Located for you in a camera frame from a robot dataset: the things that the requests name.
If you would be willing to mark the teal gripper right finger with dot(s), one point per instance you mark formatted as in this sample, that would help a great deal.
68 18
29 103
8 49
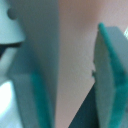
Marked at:
111 77

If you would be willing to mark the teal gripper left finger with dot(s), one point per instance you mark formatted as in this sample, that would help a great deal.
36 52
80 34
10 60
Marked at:
30 88

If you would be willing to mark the grey toy pot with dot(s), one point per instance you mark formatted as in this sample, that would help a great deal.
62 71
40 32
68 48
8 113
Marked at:
39 20

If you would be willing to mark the brown toy stove board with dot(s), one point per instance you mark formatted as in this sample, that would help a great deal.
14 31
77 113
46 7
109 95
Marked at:
78 28

